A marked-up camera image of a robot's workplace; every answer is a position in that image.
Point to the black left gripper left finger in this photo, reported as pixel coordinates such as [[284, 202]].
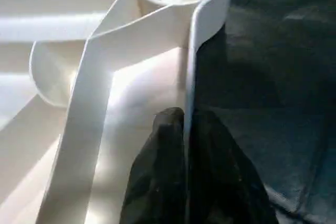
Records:
[[157, 182]]

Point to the white plastic table top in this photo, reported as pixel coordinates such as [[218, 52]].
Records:
[[79, 77]]

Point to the black table mat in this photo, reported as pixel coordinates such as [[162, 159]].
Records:
[[283, 77]]

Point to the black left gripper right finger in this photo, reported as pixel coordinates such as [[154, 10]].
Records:
[[226, 187]]

